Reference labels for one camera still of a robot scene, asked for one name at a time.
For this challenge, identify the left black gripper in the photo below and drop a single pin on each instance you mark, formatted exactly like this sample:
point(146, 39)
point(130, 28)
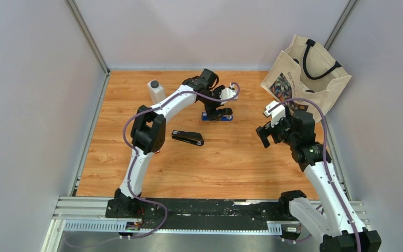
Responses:
point(212, 112)

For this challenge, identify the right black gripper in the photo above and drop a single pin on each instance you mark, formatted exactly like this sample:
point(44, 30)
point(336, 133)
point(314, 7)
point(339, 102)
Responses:
point(262, 133)

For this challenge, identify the blue stapler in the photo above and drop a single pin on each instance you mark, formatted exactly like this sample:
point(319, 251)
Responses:
point(223, 118)

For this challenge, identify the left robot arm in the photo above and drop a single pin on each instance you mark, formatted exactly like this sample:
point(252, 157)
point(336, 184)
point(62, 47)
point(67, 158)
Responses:
point(145, 134)

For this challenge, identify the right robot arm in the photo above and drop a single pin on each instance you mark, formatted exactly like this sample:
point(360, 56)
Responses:
point(339, 228)

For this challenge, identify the black stapler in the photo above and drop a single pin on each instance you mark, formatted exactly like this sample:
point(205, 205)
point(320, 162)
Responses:
point(193, 138)

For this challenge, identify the white plastic bottle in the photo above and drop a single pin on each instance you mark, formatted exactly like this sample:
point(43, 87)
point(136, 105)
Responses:
point(156, 91)

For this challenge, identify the beige canvas tote bag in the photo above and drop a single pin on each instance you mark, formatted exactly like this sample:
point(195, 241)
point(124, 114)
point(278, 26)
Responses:
point(308, 76)

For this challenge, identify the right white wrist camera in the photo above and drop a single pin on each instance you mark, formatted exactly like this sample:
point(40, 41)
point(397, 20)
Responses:
point(275, 112)

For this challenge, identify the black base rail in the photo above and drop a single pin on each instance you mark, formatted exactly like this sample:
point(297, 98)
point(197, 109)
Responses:
point(200, 213)

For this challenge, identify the white slotted cable duct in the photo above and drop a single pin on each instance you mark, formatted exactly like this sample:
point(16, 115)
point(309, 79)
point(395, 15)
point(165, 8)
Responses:
point(269, 228)

